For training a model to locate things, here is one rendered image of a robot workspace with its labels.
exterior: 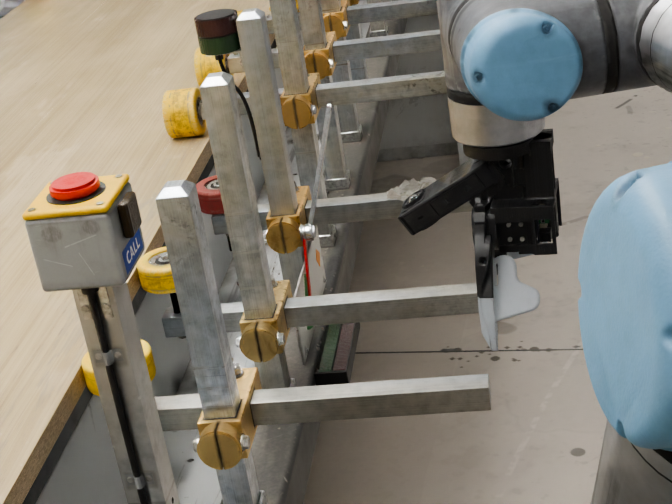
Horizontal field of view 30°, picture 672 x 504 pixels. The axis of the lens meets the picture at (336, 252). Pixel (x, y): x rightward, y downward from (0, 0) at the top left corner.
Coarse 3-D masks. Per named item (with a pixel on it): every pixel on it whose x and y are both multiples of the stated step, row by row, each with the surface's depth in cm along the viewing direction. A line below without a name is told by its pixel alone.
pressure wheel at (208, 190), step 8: (216, 176) 189; (200, 184) 187; (208, 184) 187; (216, 184) 186; (200, 192) 184; (208, 192) 184; (216, 192) 183; (200, 200) 185; (208, 200) 184; (216, 200) 183; (208, 208) 184; (216, 208) 184
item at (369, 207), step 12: (264, 204) 189; (324, 204) 185; (336, 204) 185; (348, 204) 184; (360, 204) 184; (372, 204) 184; (384, 204) 184; (396, 204) 183; (468, 204) 182; (216, 216) 187; (264, 216) 186; (324, 216) 185; (336, 216) 185; (348, 216) 185; (360, 216) 185; (372, 216) 185; (384, 216) 184; (396, 216) 184; (216, 228) 188; (264, 228) 187
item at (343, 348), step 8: (344, 328) 183; (352, 328) 183; (344, 336) 181; (344, 344) 179; (336, 352) 177; (344, 352) 177; (336, 360) 175; (344, 360) 175; (336, 368) 173; (344, 368) 173
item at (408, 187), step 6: (408, 180) 183; (414, 180) 183; (420, 180) 185; (426, 180) 184; (432, 180) 184; (396, 186) 183; (402, 186) 184; (408, 186) 183; (414, 186) 183; (420, 186) 182; (426, 186) 181; (390, 192) 183; (396, 192) 183; (402, 192) 183; (408, 192) 181; (414, 192) 182; (390, 198) 183; (396, 198) 182; (402, 198) 181
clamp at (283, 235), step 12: (300, 192) 188; (300, 204) 184; (276, 216) 181; (288, 216) 181; (300, 216) 181; (276, 228) 179; (288, 228) 179; (264, 240) 182; (276, 240) 180; (288, 240) 180; (300, 240) 180; (288, 252) 181
